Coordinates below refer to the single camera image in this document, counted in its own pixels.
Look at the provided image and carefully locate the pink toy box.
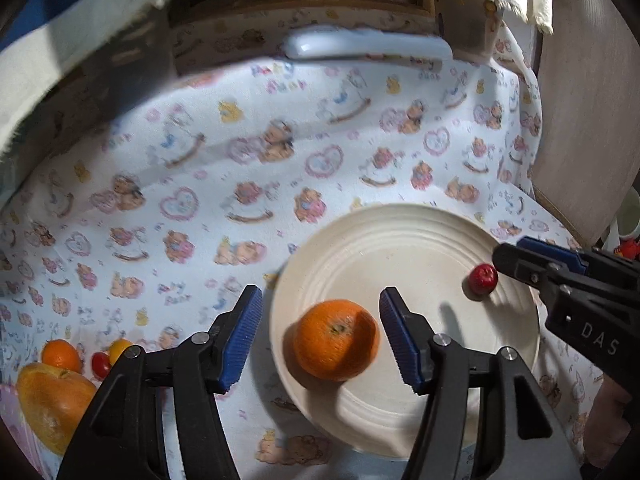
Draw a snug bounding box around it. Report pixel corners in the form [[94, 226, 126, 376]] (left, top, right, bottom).
[[0, 384, 30, 444]]

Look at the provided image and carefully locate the white plastic handle device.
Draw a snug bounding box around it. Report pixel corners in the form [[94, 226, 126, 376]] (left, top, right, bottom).
[[280, 26, 454, 60]]

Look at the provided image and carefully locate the person's right hand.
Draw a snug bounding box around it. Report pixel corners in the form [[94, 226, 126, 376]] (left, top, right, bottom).
[[584, 375, 631, 469]]

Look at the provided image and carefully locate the large yellow pomelo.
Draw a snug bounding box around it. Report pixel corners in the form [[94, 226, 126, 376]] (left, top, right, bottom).
[[16, 363, 96, 456]]

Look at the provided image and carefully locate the red jujube fruit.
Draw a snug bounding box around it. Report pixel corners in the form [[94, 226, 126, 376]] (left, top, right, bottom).
[[468, 263, 498, 297]]

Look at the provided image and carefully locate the red cherry tomato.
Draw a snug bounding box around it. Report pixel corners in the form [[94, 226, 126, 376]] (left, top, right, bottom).
[[91, 352, 112, 380]]

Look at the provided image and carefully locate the cream ceramic plate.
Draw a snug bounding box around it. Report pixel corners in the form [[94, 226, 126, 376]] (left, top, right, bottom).
[[269, 204, 540, 460]]

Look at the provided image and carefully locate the orange mandarin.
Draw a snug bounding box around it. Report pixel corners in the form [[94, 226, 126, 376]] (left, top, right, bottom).
[[41, 339, 82, 374], [292, 299, 380, 382]]

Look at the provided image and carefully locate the yellow cherry tomato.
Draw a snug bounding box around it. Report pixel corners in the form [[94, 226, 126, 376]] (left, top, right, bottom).
[[107, 338, 132, 365]]

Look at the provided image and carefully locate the baby bear print cloth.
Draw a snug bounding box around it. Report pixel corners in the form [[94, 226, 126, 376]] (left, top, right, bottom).
[[1, 18, 575, 387]]

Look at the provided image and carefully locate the striped Paris fabric curtain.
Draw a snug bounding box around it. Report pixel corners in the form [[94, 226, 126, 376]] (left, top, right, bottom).
[[0, 0, 556, 162]]

